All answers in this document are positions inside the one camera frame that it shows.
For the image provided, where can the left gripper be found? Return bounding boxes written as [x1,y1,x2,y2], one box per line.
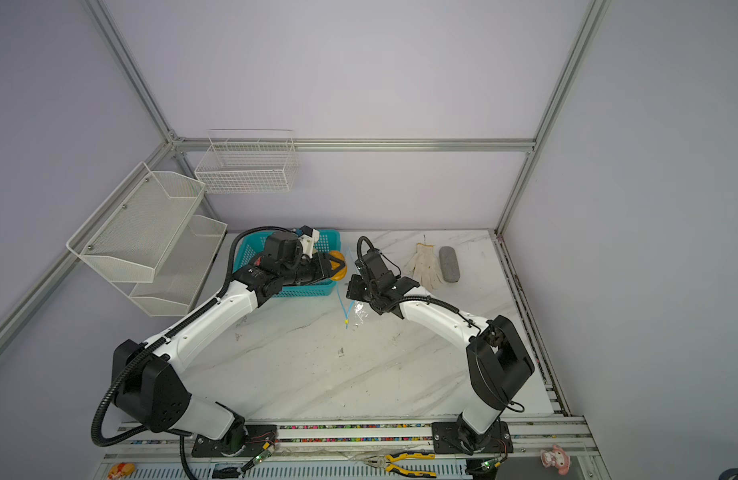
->
[281,251,345,287]

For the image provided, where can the yellow orange toy fruit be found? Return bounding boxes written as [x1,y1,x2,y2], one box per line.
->
[328,250,347,282]

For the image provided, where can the clear zip bag blue zipper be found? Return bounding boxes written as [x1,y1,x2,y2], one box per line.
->
[337,244,372,330]

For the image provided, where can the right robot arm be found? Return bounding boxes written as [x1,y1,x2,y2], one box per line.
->
[348,247,535,448]

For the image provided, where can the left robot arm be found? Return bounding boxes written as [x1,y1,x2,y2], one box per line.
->
[90,226,347,452]

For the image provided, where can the white work glove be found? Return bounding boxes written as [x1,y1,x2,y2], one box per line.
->
[406,243,444,290]

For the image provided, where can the grey oval stone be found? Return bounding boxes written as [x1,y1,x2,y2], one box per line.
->
[439,246,461,283]

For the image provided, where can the teal plastic basket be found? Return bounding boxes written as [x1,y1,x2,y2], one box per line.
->
[233,230,342,298]

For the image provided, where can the white mesh shelf lower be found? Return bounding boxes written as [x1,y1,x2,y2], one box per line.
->
[114,215,227,317]

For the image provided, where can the white mesh shelf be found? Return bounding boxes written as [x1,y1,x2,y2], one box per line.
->
[114,215,227,317]
[66,163,206,283]

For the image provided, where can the white mesh shelf upper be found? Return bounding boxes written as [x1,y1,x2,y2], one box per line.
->
[66,163,206,283]

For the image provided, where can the pink toy figure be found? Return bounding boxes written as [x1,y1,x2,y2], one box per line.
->
[540,445,571,476]

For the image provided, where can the yellow toy figure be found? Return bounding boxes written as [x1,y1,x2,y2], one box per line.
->
[106,463,136,480]

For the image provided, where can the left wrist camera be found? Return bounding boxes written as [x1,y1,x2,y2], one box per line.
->
[298,226,320,258]

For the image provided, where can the white wire basket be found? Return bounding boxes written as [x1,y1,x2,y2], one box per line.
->
[194,129,299,194]

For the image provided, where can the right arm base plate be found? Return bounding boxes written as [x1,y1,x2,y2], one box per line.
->
[431,420,514,456]

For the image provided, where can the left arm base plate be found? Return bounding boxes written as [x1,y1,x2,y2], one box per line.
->
[191,424,278,458]

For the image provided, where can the yellow handled pliers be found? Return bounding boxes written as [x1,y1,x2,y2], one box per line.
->
[355,451,439,480]

